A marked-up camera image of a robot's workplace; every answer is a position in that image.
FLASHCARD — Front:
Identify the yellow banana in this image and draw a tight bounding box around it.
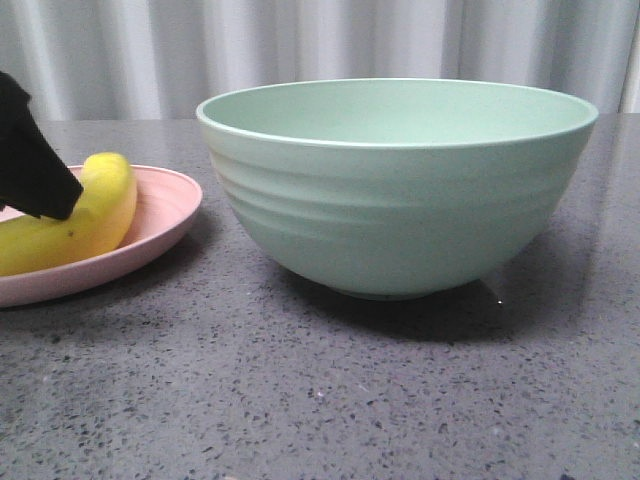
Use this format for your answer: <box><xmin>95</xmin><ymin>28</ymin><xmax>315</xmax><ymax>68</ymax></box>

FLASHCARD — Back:
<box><xmin>1</xmin><ymin>152</ymin><xmax>137</xmax><ymax>276</ymax></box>

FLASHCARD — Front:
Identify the green ribbed bowl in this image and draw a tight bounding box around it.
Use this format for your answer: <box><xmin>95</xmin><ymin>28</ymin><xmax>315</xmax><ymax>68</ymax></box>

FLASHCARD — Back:
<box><xmin>196</xmin><ymin>78</ymin><xmax>598</xmax><ymax>299</ymax></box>

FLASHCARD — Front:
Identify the pink plate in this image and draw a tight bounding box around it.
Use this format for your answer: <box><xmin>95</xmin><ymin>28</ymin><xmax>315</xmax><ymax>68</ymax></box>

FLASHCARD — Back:
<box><xmin>1</xmin><ymin>165</ymin><xmax>203</xmax><ymax>308</ymax></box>

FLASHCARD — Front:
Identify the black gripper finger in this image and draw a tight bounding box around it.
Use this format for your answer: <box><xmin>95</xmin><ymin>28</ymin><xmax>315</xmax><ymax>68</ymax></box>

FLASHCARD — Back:
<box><xmin>0</xmin><ymin>72</ymin><xmax>83</xmax><ymax>220</ymax></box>

